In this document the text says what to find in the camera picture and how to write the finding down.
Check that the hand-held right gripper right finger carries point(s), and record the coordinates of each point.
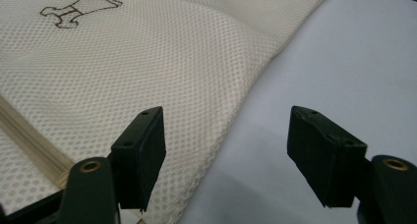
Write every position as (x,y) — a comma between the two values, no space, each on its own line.
(324,158)

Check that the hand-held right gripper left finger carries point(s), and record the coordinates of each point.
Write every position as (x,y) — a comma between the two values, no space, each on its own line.
(137,158)

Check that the cream mesh laundry bag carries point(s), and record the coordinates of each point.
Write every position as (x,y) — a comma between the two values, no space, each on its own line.
(131,70)

